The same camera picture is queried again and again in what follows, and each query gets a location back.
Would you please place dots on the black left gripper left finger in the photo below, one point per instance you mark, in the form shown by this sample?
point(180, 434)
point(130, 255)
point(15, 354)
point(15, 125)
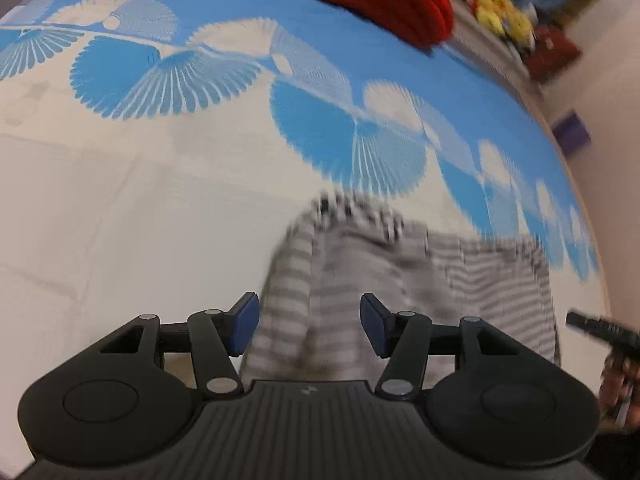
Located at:
point(212, 338)

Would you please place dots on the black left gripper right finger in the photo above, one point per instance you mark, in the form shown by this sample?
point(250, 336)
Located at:
point(406, 339)

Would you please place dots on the black white striped garment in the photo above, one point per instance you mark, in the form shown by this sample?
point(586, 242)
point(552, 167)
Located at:
point(342, 247)

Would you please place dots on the person's right hand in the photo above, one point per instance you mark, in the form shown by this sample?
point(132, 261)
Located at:
point(620, 381)

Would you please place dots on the blue white patterned bedsheet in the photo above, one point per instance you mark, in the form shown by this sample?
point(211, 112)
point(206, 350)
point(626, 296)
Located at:
point(153, 153)

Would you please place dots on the purple box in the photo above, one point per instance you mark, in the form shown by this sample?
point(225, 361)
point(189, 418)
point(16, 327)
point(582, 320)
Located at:
point(571, 134)

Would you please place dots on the brown red cushion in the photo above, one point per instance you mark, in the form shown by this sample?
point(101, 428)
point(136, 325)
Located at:
point(553, 53)

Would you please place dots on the yellow plush toys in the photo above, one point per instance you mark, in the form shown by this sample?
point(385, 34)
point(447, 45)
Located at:
point(503, 19)

